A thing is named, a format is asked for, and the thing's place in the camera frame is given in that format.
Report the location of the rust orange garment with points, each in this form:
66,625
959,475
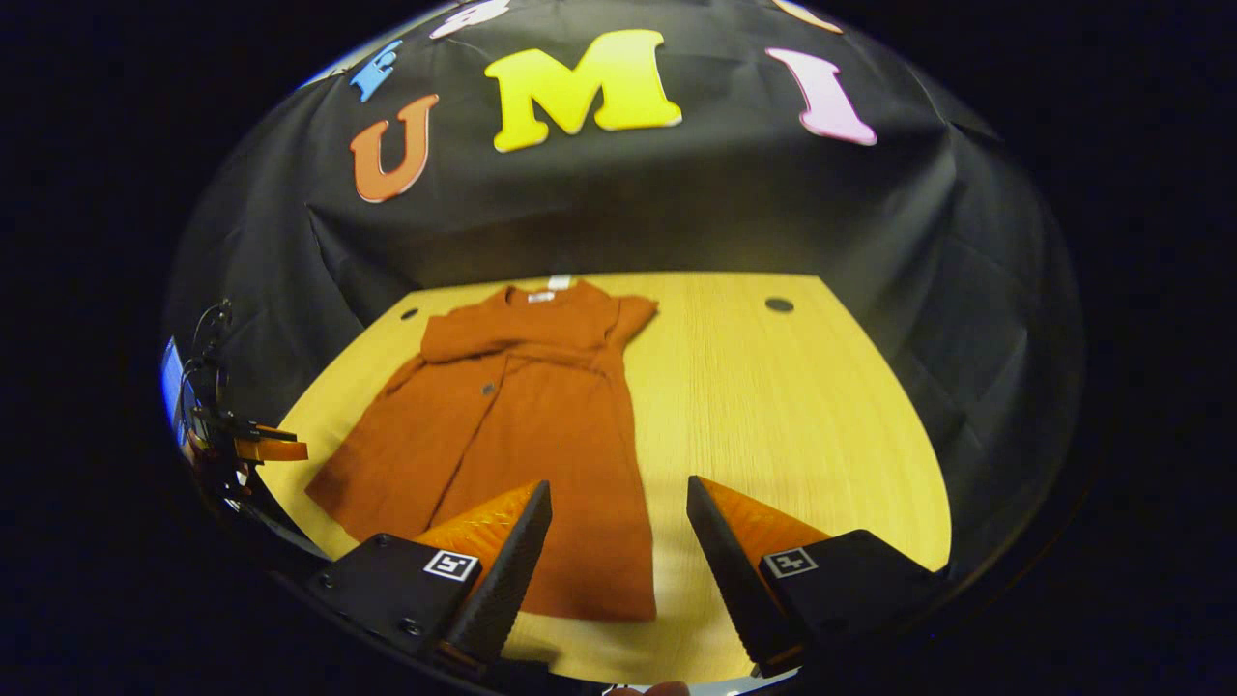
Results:
541,425

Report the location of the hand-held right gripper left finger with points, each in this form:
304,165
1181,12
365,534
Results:
507,590

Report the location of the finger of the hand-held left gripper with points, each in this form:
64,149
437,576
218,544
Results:
266,450

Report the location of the black backdrop cloth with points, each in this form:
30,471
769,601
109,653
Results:
628,213

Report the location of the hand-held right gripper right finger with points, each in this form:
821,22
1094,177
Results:
739,590

